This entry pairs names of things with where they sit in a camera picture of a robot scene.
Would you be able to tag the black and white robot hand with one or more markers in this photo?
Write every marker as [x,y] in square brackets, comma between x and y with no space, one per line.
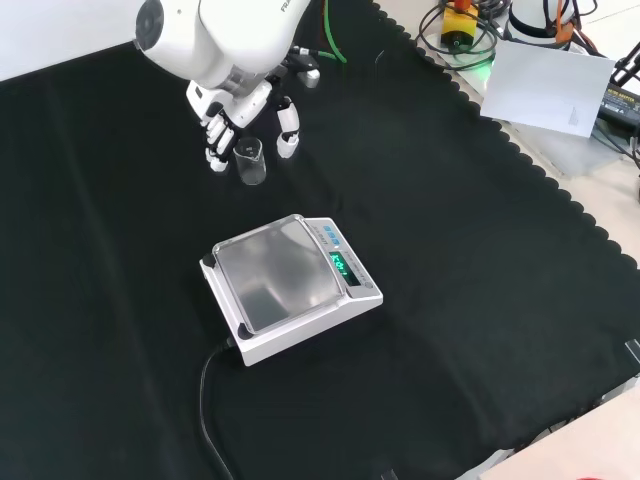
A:
[245,107]

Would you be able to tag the small clear glass beaker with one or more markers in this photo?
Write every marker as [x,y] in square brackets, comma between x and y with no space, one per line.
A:
[249,165]

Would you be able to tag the white electronic balance steel pan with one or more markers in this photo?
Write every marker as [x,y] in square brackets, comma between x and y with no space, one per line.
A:
[280,280]

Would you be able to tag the yellow stop button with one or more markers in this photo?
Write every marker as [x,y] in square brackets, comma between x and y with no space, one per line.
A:
[457,25]

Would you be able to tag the black bench cloth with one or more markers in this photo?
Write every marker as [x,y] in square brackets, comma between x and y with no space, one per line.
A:
[450,250]

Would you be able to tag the pale board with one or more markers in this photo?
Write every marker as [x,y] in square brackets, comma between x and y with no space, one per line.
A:
[545,85]

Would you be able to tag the black power adapter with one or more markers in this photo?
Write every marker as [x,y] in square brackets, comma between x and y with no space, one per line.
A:
[620,105]

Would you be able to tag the clear cloth clip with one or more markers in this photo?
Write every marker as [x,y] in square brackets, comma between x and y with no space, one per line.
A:
[389,475]

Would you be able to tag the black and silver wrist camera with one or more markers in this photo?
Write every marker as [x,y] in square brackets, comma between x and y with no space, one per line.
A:
[306,70]

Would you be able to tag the grey base plate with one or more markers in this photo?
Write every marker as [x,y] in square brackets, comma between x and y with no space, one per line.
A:
[550,150]

